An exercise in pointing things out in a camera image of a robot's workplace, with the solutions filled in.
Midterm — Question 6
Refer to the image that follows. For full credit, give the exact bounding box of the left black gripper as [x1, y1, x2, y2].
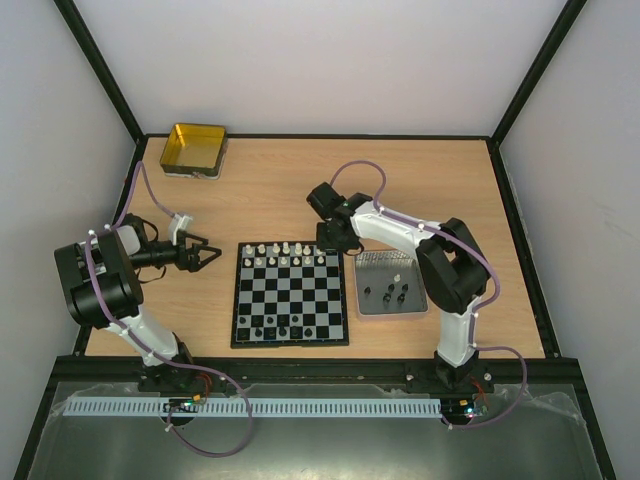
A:
[129, 231, 221, 273]

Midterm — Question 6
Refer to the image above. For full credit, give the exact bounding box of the pink tin with chess pieces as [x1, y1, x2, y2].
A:
[354, 250, 429, 320]

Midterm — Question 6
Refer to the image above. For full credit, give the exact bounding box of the black and silver chessboard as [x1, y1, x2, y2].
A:
[230, 241, 349, 349]

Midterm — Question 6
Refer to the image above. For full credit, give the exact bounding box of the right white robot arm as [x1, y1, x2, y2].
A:
[306, 182, 490, 392]

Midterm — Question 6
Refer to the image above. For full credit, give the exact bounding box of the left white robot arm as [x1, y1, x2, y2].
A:
[54, 214, 222, 392]

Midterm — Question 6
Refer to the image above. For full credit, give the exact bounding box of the gold open tin lid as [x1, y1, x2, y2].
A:
[160, 123, 228, 180]

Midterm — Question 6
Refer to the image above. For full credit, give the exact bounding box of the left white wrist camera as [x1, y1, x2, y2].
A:
[168, 212, 193, 245]

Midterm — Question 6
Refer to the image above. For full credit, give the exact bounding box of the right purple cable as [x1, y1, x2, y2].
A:
[330, 160, 529, 431]

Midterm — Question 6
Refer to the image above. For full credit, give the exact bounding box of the purple cable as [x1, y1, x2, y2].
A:
[330, 160, 529, 431]
[82, 160, 254, 457]

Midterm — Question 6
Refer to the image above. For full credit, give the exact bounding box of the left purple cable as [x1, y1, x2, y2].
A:
[82, 160, 254, 457]

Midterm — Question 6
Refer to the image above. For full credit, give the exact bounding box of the black cage frame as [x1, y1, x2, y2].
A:
[9, 0, 619, 480]

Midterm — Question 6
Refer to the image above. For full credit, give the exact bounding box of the white slotted cable duct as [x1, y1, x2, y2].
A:
[62, 397, 441, 419]

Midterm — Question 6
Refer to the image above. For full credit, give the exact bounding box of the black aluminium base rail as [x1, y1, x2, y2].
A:
[54, 354, 581, 394]

